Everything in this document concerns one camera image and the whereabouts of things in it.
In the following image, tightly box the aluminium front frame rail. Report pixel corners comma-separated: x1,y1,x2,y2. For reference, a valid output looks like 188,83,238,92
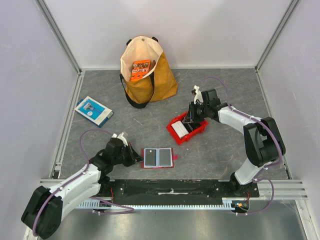
38,178,309,201

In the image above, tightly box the orange snack box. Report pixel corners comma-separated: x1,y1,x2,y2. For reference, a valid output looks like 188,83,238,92
130,60,151,82

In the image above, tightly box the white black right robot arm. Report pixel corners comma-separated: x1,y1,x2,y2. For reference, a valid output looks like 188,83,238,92
182,85,286,197

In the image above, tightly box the white slotted cable duct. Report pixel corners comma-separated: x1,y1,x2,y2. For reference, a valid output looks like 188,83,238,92
76,199,235,211

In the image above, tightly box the aluminium frame rail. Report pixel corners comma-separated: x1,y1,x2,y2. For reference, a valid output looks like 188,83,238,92
36,0,83,179
38,178,309,201
255,0,303,178

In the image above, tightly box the black credit card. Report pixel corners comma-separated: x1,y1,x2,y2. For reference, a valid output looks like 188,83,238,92
144,148,157,167

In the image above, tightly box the aluminium frame rail left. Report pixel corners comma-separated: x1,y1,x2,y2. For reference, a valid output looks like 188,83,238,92
36,0,83,179

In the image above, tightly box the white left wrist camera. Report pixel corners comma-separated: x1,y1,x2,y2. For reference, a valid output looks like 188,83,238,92
112,132,129,147

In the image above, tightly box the red plastic bin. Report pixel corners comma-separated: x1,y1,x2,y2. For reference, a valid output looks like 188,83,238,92
166,112,209,146

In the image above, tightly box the white card stack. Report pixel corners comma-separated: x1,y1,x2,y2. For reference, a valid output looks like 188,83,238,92
171,121,189,139

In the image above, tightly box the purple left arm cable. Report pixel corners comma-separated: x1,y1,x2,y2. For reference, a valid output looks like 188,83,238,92
31,129,136,237

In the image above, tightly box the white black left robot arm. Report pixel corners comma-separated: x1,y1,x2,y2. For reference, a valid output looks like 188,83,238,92
21,137,143,240

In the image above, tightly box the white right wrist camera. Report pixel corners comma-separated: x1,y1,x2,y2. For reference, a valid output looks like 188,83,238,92
191,85,204,104

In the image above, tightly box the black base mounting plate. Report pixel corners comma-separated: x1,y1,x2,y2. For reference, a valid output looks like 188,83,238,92
96,179,260,199

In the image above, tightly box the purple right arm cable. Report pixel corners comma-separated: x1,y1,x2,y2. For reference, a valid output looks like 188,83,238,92
199,76,285,216

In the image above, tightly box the blue white razor package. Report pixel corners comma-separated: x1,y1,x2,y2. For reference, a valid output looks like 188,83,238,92
74,96,114,128

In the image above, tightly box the aluminium frame rail right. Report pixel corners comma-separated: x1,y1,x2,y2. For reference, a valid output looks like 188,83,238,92
255,0,303,178

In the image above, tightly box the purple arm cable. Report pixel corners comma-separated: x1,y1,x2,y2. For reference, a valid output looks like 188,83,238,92
199,76,285,216
31,129,136,237

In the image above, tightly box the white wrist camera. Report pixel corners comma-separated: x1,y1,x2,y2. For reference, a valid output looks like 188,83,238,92
112,132,129,147
191,85,204,104

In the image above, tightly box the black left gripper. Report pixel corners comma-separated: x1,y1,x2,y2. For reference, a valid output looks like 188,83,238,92
112,142,144,167

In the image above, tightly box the mustard yellow tote bag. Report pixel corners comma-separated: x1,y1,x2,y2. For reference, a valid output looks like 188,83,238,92
119,35,178,109

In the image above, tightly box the red leather card holder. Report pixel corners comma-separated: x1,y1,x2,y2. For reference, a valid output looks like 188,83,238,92
141,147,179,169

